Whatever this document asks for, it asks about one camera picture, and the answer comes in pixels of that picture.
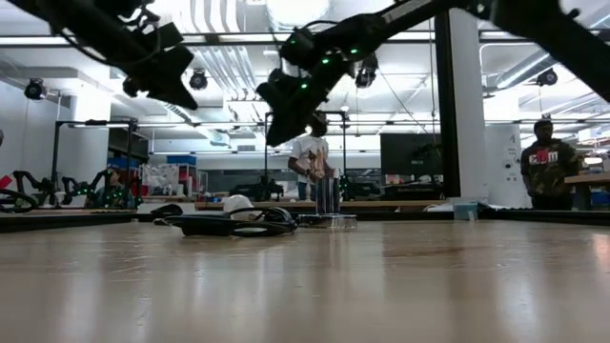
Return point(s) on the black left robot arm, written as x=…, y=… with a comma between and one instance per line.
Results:
x=71, y=24

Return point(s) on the white lightbulb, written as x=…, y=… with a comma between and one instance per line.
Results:
x=236, y=202

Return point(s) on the red object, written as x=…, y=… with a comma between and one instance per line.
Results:
x=6, y=182

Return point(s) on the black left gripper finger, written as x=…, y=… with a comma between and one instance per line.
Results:
x=176, y=93

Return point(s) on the black ceiling spotlight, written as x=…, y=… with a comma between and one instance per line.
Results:
x=198, y=79
x=366, y=75
x=547, y=77
x=35, y=89

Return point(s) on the small blue cylinder cup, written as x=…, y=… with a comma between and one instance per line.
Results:
x=465, y=209

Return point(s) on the chrome lamp socket clear base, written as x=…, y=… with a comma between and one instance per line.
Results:
x=328, y=197

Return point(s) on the black monitor screen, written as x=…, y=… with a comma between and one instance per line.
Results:
x=400, y=152

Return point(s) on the beige desk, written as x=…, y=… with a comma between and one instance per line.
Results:
x=381, y=204

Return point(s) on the person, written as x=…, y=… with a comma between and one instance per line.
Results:
x=548, y=167
x=114, y=178
x=310, y=152

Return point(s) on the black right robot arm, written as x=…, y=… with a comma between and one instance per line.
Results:
x=548, y=28

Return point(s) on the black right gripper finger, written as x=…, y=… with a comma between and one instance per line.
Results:
x=288, y=126

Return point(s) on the wooden workbench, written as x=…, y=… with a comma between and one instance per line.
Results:
x=586, y=179

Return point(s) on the black robot station frame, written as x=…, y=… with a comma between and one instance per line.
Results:
x=54, y=157
x=265, y=162

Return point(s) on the storage shelf with boxes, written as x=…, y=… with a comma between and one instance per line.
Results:
x=181, y=176

